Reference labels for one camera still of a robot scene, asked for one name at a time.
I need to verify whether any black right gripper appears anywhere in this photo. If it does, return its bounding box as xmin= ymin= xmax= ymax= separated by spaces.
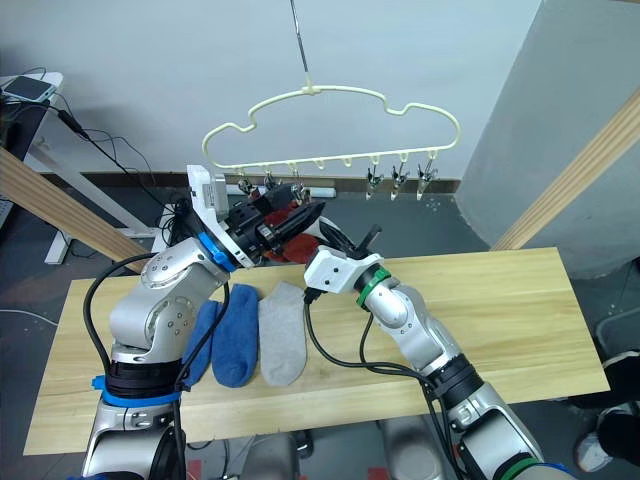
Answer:
xmin=319 ymin=224 xmax=384 ymax=259

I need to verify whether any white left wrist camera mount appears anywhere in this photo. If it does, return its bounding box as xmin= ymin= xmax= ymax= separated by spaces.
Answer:
xmin=185 ymin=164 xmax=251 ymax=274

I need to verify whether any cream plastic clip hanger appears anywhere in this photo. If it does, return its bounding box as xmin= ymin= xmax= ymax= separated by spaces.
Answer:
xmin=201 ymin=69 xmax=461 ymax=176

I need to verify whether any black and white sneaker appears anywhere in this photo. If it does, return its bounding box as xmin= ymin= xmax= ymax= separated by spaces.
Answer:
xmin=602 ymin=349 xmax=640 ymax=386

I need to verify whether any large blue sock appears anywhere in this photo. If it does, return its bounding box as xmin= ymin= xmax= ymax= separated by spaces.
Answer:
xmin=212 ymin=283 xmax=260 ymax=389

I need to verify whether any grey sock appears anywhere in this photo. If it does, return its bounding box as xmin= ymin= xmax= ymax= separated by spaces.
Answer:
xmin=257 ymin=281 xmax=308 ymax=387

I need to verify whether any white power strip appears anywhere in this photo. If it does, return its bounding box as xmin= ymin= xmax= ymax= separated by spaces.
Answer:
xmin=224 ymin=186 xmax=335 ymax=198

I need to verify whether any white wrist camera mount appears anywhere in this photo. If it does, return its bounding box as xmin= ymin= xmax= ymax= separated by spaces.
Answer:
xmin=185 ymin=164 xmax=251 ymax=274
xmin=303 ymin=244 xmax=386 ymax=294

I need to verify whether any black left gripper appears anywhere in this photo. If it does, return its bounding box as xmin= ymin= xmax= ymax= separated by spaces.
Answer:
xmin=225 ymin=184 xmax=327 ymax=257

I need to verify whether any metal hanging rod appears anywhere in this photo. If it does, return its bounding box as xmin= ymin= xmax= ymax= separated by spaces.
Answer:
xmin=288 ymin=0 xmax=310 ymax=76

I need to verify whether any black panel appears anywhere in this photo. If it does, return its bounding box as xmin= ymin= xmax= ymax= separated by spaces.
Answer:
xmin=0 ymin=102 xmax=51 ymax=162

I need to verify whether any wooden beam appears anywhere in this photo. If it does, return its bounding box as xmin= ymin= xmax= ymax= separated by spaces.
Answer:
xmin=0 ymin=147 xmax=151 ymax=275
xmin=489 ymin=87 xmax=640 ymax=251

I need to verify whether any white floor cable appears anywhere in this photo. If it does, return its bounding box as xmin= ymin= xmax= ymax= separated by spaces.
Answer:
xmin=0 ymin=308 xmax=62 ymax=327

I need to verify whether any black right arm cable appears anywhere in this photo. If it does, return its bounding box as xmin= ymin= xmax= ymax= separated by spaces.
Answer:
xmin=301 ymin=287 xmax=467 ymax=480

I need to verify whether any light blue phone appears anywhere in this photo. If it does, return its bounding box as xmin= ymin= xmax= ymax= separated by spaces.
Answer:
xmin=2 ymin=75 xmax=57 ymax=104

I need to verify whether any white desk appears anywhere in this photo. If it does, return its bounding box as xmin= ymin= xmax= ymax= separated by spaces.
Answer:
xmin=0 ymin=72 xmax=166 ymax=265

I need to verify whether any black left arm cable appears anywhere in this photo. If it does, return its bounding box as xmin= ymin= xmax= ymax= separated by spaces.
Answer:
xmin=83 ymin=252 xmax=234 ymax=480

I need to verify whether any black charger cable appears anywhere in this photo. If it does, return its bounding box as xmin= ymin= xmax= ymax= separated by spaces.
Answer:
xmin=0 ymin=66 xmax=171 ymax=209

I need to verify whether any narrow blue sock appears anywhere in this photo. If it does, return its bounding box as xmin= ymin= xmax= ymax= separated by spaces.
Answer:
xmin=180 ymin=299 xmax=221 ymax=386

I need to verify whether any red sock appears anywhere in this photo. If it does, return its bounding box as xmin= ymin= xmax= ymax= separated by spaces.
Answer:
xmin=259 ymin=197 xmax=321 ymax=265

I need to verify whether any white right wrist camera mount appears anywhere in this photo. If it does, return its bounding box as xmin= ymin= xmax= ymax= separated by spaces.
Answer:
xmin=303 ymin=244 xmax=386 ymax=294

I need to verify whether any black cable bundle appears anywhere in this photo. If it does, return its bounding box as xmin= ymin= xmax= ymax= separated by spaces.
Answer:
xmin=158 ymin=195 xmax=194 ymax=249

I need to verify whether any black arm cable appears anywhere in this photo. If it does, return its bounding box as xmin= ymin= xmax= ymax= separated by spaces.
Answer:
xmin=301 ymin=287 xmax=467 ymax=480
xmin=83 ymin=252 xmax=234 ymax=480

